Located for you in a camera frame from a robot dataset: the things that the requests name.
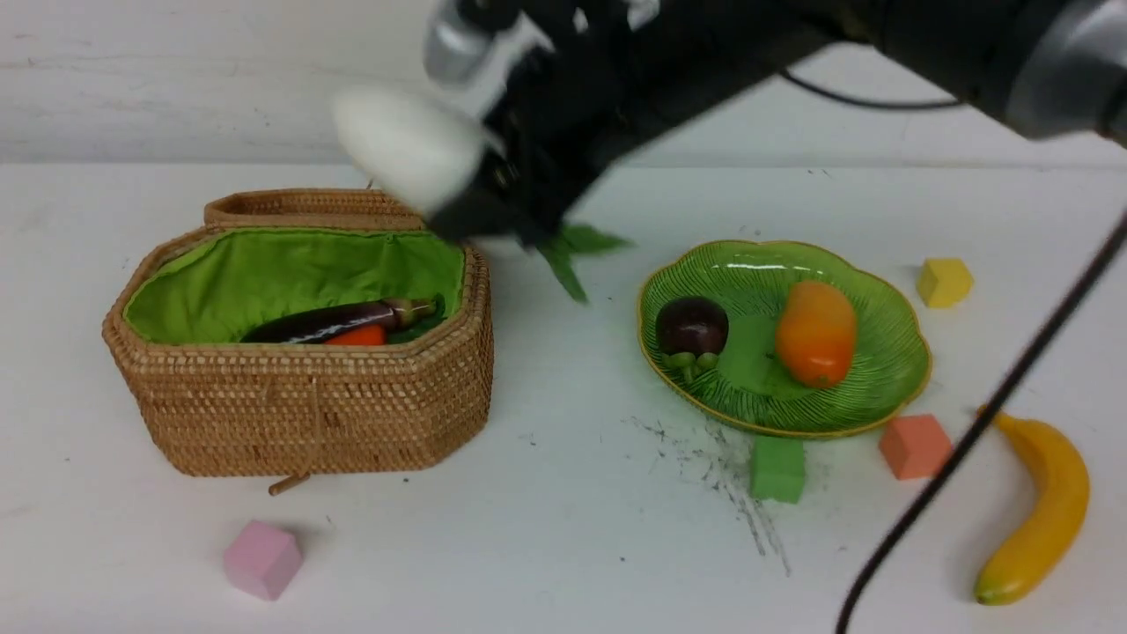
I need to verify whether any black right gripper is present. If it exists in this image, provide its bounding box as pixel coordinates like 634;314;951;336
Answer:
481;1;793;213

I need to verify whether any white eggplant with leaves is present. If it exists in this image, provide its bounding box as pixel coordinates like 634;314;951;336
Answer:
330;84;631;304

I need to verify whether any dark purple mangosteen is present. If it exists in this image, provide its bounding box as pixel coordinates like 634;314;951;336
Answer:
655;296;730;384

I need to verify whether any orange mango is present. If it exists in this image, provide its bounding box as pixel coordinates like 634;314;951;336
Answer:
774;280;858;390

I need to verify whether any purple eggplant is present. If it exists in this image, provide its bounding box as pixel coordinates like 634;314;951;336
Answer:
241;296;443;343

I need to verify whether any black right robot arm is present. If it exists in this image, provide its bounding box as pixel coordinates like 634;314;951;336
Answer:
415;1;1126;245

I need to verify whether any red pepper in basket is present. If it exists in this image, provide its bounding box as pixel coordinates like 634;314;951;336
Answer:
323;322;387;348

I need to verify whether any yellow foam cube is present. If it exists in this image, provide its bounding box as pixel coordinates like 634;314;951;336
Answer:
915;258;975;309

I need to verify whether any green glass plate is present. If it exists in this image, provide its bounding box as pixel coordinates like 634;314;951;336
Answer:
636;240;932;439

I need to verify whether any green foam cube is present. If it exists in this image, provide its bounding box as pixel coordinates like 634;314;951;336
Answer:
749;436;806;504

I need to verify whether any orange foam cube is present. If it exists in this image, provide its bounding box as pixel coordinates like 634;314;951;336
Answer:
878;414;953;481

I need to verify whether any woven wicker basket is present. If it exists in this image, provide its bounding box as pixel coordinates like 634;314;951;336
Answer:
103;188;494;492

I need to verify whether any pink foam cube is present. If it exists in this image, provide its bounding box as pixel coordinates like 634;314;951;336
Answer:
223;520;305;601

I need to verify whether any yellow banana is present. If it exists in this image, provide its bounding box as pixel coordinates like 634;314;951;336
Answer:
974;412;1091;607

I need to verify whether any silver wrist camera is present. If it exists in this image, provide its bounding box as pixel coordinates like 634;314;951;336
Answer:
423;0;564;89

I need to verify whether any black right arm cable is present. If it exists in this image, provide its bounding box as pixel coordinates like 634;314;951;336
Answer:
775;69;1127;634

